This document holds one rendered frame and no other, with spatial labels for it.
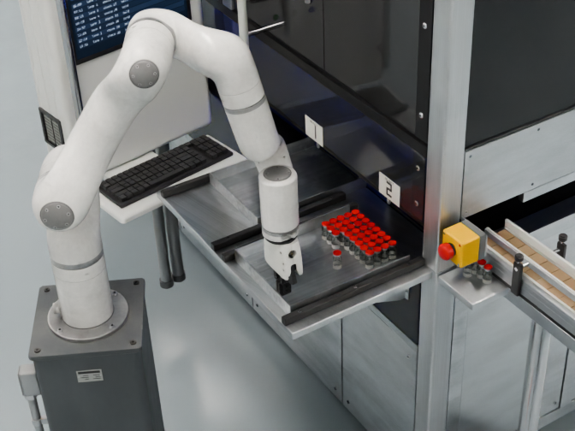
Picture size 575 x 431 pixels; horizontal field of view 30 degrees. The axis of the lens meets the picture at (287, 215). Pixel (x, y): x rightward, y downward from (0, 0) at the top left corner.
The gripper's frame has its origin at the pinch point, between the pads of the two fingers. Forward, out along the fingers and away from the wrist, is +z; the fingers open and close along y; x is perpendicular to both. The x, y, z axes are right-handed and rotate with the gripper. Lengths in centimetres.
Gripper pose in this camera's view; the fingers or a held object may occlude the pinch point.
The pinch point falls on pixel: (283, 286)
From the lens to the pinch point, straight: 250.4
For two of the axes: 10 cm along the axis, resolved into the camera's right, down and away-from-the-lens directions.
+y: -5.2, -4.8, 7.0
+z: 0.4, 8.1, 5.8
